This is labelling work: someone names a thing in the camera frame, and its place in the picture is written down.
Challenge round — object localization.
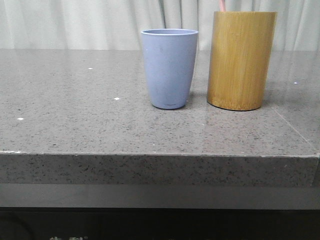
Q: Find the pink chopstick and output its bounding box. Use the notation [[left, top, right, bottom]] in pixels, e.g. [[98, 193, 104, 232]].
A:
[[219, 0, 226, 12]]

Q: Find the blue plastic cup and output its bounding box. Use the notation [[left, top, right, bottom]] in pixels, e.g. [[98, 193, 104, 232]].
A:
[[141, 28, 199, 110]]

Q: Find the white curtain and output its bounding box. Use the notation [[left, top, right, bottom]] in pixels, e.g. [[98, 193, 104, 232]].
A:
[[0, 0, 320, 51]]

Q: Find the bamboo cylinder holder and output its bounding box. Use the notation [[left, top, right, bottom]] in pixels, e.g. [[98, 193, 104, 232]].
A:
[[207, 11, 277, 111]]

